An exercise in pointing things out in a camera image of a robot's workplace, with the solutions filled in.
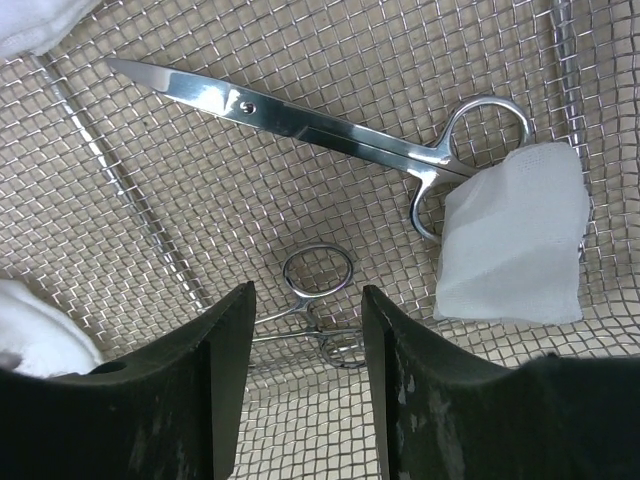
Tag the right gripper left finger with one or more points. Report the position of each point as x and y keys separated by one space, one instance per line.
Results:
x=169 y=410

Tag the white gauze pad top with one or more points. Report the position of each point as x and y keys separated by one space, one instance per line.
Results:
x=30 y=26

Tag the white gauze pad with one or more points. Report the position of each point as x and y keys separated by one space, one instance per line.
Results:
x=40 y=341
x=511 y=237
x=30 y=26

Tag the wire mesh instrument tray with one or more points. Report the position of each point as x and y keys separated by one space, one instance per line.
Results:
x=131 y=213

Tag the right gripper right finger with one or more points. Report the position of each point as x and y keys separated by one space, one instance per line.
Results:
x=441 y=412

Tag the steel surgical scissors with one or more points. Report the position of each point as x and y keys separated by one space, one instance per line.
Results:
x=432 y=164

